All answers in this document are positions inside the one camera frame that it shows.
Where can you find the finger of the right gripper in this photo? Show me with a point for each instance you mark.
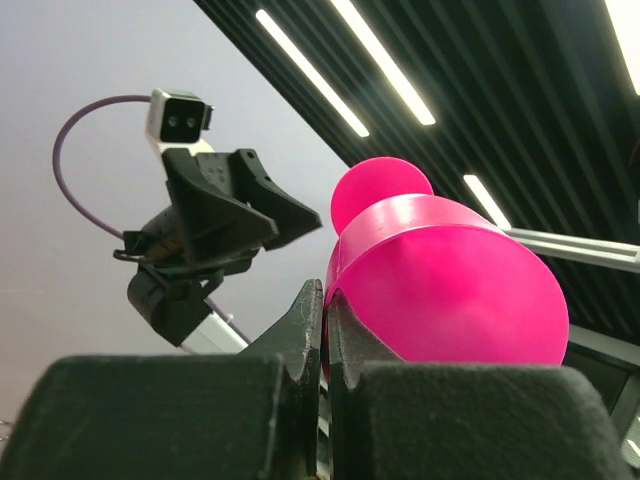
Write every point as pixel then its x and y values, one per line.
pixel 292 218
pixel 214 226

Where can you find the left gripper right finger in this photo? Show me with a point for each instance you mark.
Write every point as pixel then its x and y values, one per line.
pixel 396 420

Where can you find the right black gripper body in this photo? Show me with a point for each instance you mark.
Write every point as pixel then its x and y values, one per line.
pixel 158 243

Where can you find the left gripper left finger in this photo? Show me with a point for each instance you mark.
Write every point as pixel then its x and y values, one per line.
pixel 252 415

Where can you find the magenta plastic wine glass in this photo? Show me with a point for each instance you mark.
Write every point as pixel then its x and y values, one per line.
pixel 435 281

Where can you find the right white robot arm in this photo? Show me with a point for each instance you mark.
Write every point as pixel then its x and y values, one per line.
pixel 173 301

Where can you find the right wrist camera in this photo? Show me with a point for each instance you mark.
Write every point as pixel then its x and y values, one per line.
pixel 176 119

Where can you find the aluminium frame rail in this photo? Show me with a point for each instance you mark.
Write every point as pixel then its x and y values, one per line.
pixel 596 252

